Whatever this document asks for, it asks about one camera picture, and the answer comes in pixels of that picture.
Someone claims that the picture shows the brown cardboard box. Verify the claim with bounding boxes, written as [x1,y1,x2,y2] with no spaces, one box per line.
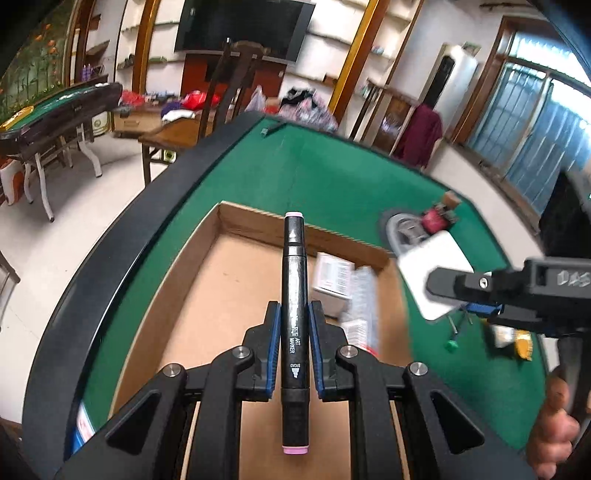
[109,200,417,480]

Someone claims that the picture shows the clear plastic bag packet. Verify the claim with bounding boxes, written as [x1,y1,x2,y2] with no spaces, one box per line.
[488,324,516,350]

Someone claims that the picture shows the black art marker pink caps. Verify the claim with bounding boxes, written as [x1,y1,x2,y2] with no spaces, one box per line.
[280,212,310,455]

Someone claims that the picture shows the round mahjong table control panel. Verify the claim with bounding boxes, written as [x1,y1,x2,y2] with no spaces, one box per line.
[378,209,430,258]

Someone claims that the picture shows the maroon cloth on chair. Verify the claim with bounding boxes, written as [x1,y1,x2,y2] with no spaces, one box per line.
[394,104,443,169]

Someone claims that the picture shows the pile of patterned clothes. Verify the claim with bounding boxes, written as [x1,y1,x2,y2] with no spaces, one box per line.
[279,88,339,133]

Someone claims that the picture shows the wooden chair with carving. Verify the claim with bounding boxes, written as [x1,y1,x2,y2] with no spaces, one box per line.
[349,79,419,156]

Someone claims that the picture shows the black television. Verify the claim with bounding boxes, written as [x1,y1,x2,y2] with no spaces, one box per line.
[174,0,315,63]

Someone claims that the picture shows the grey red-striped carton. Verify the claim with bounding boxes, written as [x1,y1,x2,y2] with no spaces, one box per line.
[339,266,380,356]

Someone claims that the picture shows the small white flat box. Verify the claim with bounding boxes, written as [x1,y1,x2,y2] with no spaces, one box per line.
[311,252,355,299]

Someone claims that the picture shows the white rectangular box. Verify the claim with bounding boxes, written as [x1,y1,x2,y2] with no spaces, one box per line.
[398,231,474,321]

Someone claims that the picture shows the dark wooden chair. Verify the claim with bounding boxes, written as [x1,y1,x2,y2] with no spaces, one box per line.
[197,38,267,140]

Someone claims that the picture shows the red plastic bag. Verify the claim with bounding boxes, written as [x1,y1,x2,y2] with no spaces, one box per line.
[180,90,221,111]

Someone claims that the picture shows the yellow foil packet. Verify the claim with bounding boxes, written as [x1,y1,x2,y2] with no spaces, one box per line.
[514,330,534,361]

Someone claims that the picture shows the black jar with red label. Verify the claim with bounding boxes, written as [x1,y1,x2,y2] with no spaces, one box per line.
[421,205,459,235]

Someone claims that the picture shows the person's right hand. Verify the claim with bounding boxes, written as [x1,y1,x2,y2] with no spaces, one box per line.
[526,368,580,479]

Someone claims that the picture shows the dark pen teal cap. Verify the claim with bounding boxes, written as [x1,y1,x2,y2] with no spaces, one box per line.
[446,309,473,353]

